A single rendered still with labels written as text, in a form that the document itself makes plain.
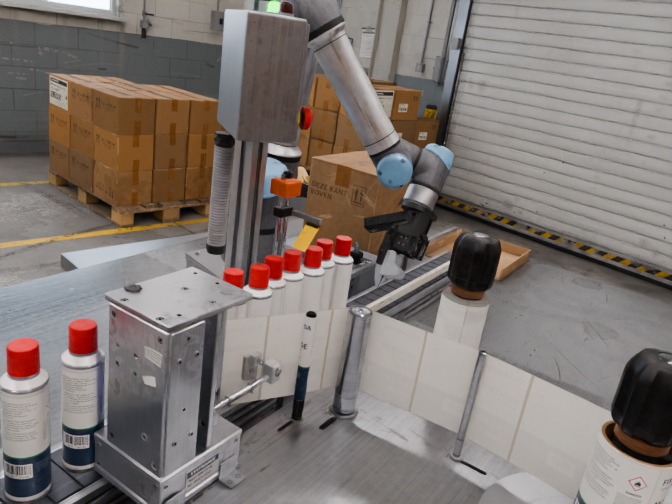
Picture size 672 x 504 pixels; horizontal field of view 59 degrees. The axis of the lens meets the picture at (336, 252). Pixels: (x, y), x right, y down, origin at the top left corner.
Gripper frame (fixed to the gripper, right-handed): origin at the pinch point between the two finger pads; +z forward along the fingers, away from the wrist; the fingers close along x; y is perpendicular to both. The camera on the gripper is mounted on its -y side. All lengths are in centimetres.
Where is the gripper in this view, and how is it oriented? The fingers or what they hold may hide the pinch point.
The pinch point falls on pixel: (376, 281)
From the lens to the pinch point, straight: 140.0
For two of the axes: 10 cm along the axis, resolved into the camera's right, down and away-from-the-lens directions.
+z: -4.0, 9.1, -1.1
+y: 8.2, 3.0, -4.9
